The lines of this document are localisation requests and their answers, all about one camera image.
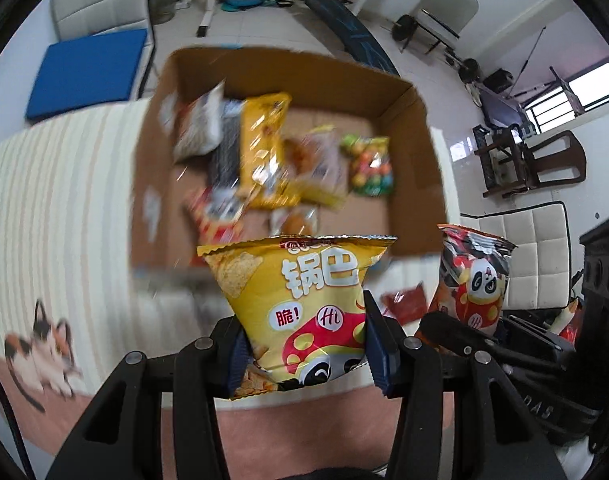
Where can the clear brown snack packet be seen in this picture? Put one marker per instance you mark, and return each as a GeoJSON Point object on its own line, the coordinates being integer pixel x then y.
{"type": "Point", "coordinates": [319, 160]}

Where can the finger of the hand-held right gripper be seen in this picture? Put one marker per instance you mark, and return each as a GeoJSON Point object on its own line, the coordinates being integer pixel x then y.
{"type": "Point", "coordinates": [449, 332]}
{"type": "Point", "coordinates": [534, 337]}

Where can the braised egg packet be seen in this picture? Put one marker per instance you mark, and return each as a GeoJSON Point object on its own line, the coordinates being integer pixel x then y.
{"type": "Point", "coordinates": [294, 220]}

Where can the grey folding chair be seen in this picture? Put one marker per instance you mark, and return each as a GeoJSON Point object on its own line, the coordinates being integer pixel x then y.
{"type": "Point", "coordinates": [452, 2]}

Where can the white goose plush toy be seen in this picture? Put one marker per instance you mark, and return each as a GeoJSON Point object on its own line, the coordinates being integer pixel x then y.
{"type": "Point", "coordinates": [564, 316]}

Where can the white grey snack packet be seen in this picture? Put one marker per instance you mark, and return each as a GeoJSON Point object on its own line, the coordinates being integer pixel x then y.
{"type": "Point", "coordinates": [199, 125]}

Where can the yellow and black snack packet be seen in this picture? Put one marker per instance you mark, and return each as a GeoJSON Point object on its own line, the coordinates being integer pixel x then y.
{"type": "Point", "coordinates": [264, 150]}

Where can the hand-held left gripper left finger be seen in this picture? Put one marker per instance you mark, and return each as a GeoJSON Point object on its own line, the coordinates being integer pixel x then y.
{"type": "Point", "coordinates": [238, 365]}

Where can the red bag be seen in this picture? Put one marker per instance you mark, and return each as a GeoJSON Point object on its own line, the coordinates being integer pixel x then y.
{"type": "Point", "coordinates": [575, 330]}

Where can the window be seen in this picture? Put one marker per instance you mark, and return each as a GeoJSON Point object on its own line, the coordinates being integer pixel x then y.
{"type": "Point", "coordinates": [579, 95]}

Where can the red panda snack packet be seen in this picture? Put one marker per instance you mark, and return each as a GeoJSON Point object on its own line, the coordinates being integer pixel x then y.
{"type": "Point", "coordinates": [217, 215]}
{"type": "Point", "coordinates": [474, 280]}

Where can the striped pink cat tablecloth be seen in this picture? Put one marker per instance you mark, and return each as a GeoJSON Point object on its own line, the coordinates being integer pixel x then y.
{"type": "Point", "coordinates": [59, 210]}

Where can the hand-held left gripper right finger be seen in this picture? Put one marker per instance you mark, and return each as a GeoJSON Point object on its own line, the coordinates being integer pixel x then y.
{"type": "Point", "coordinates": [379, 355]}

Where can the brown wooden chair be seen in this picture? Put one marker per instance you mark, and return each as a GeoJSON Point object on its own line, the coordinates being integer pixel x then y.
{"type": "Point", "coordinates": [559, 155]}

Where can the colourful candy ball packet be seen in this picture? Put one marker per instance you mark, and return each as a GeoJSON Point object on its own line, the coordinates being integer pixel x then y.
{"type": "Point", "coordinates": [369, 165]}

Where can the short barbell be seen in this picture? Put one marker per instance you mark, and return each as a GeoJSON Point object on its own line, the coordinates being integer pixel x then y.
{"type": "Point", "coordinates": [468, 70]}

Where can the black sit-up bench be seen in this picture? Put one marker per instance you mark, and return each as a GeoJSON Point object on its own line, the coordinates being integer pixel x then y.
{"type": "Point", "coordinates": [354, 35]}

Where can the black tripod stand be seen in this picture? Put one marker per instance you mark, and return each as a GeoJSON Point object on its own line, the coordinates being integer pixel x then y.
{"type": "Point", "coordinates": [554, 80]}

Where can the cardboard box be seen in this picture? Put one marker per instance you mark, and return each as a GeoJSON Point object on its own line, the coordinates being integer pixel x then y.
{"type": "Point", "coordinates": [414, 200]}

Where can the dark red snack packet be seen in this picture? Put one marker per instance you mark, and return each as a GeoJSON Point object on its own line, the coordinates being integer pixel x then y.
{"type": "Point", "coordinates": [404, 305]}

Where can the clear jar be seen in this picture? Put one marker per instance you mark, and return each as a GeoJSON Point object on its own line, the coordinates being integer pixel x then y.
{"type": "Point", "coordinates": [162, 2]}

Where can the teal exercise pad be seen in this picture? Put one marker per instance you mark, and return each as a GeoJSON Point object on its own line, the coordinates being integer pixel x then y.
{"type": "Point", "coordinates": [239, 4]}

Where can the blue cushion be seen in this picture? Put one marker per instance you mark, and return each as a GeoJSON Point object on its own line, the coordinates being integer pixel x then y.
{"type": "Point", "coordinates": [84, 70]}

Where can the white padded chair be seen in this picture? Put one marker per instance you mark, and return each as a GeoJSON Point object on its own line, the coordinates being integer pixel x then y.
{"type": "Point", "coordinates": [539, 240]}
{"type": "Point", "coordinates": [99, 5]}

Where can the black speaker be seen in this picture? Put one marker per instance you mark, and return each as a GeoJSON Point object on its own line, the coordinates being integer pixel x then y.
{"type": "Point", "coordinates": [499, 81]}

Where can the yellow panda snack packet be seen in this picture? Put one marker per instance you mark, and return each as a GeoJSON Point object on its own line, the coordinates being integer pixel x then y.
{"type": "Point", "coordinates": [304, 310]}

